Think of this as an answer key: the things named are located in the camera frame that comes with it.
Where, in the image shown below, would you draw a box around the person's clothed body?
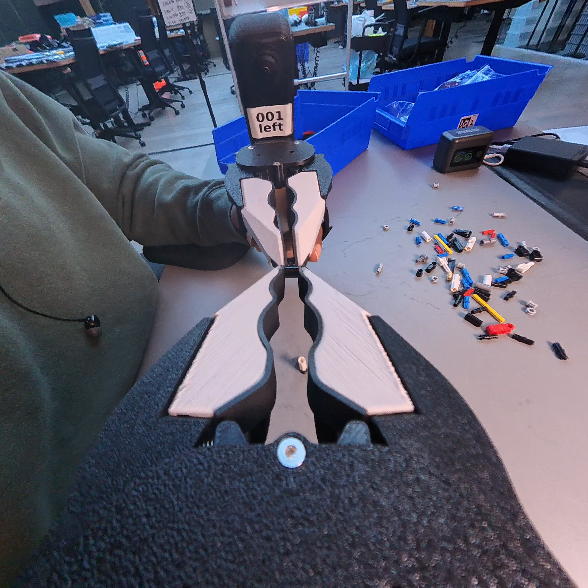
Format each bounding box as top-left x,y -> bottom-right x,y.
0,69 -> 161,588

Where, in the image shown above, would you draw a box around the person's left forearm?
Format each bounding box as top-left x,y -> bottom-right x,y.
55,111 -> 251,249

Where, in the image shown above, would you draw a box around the black office chair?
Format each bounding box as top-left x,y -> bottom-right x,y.
65,32 -> 148,148

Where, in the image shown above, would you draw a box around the clear plastic bags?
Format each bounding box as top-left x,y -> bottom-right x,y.
382,63 -> 508,125

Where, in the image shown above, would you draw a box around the pile of small toy pieces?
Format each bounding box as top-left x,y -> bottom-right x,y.
382,204 -> 545,345

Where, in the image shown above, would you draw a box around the blue plastic bin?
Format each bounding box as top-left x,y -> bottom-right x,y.
368,55 -> 554,150
213,89 -> 379,175

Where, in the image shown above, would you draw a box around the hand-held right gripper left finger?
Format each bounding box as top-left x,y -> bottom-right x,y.
168,267 -> 288,434

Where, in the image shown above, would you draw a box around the grey desk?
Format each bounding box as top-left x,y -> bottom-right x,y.
138,124 -> 588,588

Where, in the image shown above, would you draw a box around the small black cube device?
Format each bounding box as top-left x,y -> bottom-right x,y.
433,126 -> 495,174

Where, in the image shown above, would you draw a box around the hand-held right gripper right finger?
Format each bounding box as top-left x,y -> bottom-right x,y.
300,267 -> 417,438

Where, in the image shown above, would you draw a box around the black power adapter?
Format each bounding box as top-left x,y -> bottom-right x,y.
506,135 -> 588,180

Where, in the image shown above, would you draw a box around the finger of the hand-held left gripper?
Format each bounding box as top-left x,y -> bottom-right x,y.
239,173 -> 287,267
291,173 -> 326,269

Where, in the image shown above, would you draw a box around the black desk pad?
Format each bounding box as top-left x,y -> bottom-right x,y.
492,152 -> 588,241

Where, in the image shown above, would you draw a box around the cluttered background table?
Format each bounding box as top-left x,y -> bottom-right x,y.
0,37 -> 143,79

